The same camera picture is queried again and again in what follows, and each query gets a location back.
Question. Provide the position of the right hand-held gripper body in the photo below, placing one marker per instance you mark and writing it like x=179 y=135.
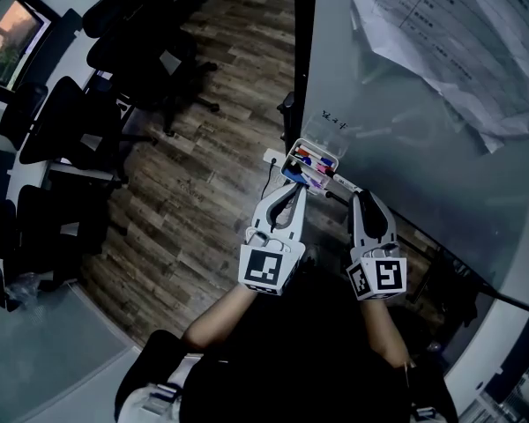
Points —
x=388 y=273

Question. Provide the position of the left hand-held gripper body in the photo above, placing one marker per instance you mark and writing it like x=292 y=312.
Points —
x=264 y=269

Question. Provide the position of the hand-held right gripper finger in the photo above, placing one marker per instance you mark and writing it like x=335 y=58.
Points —
x=357 y=223
x=379 y=223

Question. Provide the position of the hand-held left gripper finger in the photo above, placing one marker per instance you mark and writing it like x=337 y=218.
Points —
x=300 y=214
x=262 y=207

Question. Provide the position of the black whiteboard marker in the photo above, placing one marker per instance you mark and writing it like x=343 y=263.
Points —
x=341 y=182

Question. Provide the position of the person's left forearm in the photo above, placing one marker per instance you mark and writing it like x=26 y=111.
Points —
x=222 y=317

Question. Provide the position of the person's right forearm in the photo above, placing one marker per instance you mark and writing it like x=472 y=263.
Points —
x=385 y=331

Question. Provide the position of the purple capped marker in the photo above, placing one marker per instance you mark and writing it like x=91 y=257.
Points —
x=318 y=181

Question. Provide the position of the blue capped marker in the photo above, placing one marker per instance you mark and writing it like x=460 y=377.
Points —
x=307 y=161

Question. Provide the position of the glass whiteboard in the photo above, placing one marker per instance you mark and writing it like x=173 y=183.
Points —
x=423 y=192

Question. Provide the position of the red capped marker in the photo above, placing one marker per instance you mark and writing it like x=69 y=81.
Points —
x=305 y=151

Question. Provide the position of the white marker tray box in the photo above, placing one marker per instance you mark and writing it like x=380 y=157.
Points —
x=330 y=153

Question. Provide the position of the blue board eraser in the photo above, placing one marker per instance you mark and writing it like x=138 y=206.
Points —
x=293 y=172

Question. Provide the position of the white power strip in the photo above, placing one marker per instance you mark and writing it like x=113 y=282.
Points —
x=274 y=155

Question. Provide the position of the black stand base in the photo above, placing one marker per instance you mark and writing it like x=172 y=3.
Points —
x=287 y=117

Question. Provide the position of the person's black clothing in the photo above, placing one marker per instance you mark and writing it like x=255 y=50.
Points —
x=300 y=359

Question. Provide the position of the crumpled printed paper sheet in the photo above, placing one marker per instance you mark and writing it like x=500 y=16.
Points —
x=467 y=38

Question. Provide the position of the clear plastic bag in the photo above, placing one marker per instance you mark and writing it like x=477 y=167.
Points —
x=23 y=289

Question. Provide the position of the black whiteboard bottom rail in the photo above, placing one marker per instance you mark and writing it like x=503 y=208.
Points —
x=458 y=262

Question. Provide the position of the black vertical post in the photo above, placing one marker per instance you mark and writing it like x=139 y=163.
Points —
x=303 y=60

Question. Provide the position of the window with dark frame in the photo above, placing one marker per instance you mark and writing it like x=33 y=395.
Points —
x=11 y=44

